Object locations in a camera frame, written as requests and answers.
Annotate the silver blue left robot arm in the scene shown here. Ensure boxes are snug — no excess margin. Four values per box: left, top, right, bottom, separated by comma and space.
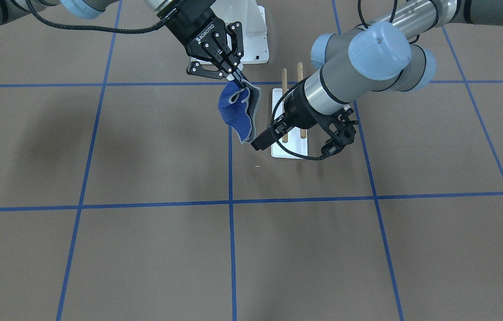
252, 0, 503, 158

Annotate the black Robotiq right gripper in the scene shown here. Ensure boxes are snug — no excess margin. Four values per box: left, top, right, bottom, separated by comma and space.
162, 4, 250, 89

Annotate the upper wooden rack rod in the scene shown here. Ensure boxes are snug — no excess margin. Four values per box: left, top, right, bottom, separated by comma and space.
281, 68, 288, 144

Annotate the wooden rack rod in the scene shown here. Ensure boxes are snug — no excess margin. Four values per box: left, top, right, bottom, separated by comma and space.
297, 62, 307, 140
281, 68, 288, 144

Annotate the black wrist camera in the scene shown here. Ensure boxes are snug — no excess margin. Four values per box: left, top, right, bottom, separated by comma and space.
319, 104, 359, 157

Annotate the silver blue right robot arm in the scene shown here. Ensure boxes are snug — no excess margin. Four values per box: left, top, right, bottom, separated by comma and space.
0, 0, 249, 89

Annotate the blue grey towel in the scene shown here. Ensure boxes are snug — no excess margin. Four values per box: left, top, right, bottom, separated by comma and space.
217, 82, 262, 144

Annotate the lower wooden rack rod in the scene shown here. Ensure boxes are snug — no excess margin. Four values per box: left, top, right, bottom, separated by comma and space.
297, 62, 307, 140

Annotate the white rack base tray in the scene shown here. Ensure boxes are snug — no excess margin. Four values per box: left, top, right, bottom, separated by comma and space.
271, 88, 308, 159

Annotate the white pedestal column with base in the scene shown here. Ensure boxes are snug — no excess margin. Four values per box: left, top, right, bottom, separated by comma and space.
188, 0, 269, 69

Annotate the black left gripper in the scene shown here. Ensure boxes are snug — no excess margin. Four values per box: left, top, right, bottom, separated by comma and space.
251, 89, 317, 150

